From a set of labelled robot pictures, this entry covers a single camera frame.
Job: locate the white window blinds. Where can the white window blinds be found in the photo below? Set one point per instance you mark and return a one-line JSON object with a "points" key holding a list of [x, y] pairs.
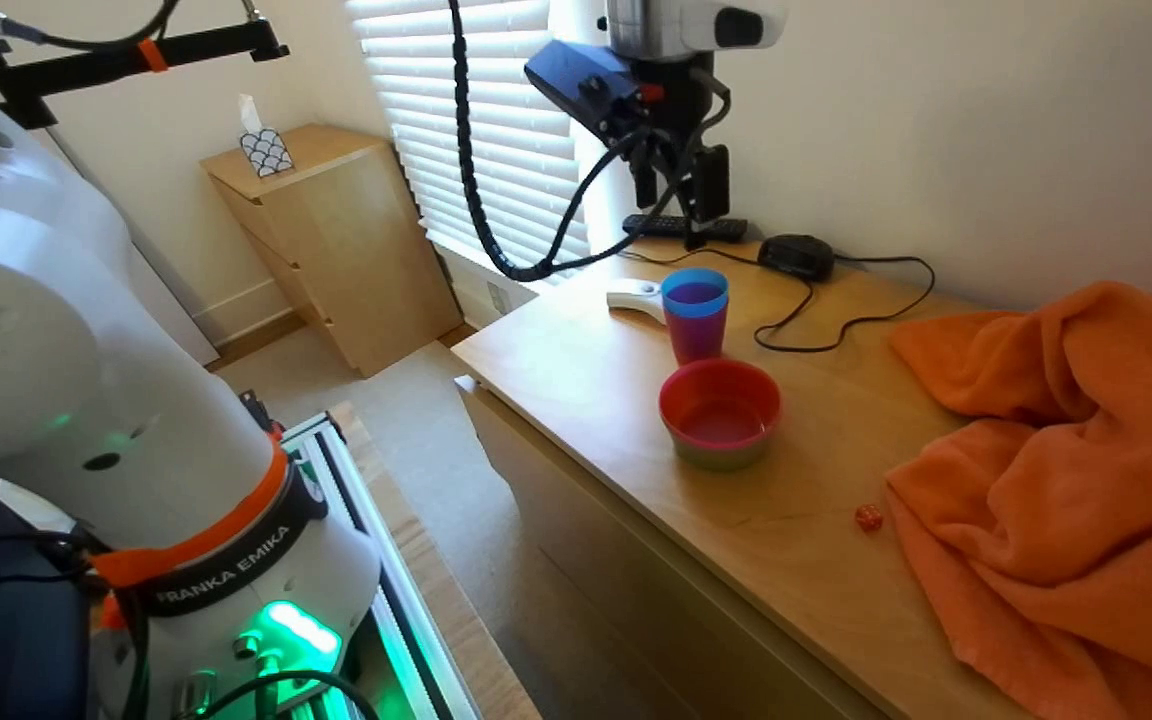
{"points": [[483, 121]]}

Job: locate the red plastic bowl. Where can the red plastic bowl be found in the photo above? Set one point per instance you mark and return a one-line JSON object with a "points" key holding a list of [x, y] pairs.
{"points": [[722, 408]]}

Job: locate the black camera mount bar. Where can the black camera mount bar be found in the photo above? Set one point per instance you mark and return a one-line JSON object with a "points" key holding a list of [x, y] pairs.
{"points": [[108, 60]]}

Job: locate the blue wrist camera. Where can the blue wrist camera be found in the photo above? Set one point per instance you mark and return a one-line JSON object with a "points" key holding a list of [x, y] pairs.
{"points": [[580, 81]]}

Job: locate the wooden chest of drawers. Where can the wooden chest of drawers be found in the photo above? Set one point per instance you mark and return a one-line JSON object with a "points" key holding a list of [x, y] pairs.
{"points": [[680, 532]]}

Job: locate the blue plastic cup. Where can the blue plastic cup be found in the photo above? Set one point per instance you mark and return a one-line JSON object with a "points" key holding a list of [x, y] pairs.
{"points": [[695, 297]]}

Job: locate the orange towel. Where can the orange towel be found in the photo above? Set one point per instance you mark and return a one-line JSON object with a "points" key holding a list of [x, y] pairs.
{"points": [[1070, 494]]}

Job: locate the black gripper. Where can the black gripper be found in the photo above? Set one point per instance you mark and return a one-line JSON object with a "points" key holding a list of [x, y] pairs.
{"points": [[678, 112]]}

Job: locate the small wooden cabinet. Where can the small wooden cabinet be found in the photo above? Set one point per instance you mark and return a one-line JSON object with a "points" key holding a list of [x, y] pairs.
{"points": [[343, 253]]}

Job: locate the red plastic cup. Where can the red plastic cup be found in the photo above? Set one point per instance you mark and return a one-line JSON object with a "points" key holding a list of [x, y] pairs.
{"points": [[699, 341]]}

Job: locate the white remote control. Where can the white remote control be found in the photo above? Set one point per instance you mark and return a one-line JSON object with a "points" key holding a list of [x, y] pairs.
{"points": [[632, 303]]}

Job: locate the patterned tissue box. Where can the patterned tissue box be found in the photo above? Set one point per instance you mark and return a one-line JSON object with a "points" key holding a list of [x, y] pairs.
{"points": [[267, 147]]}

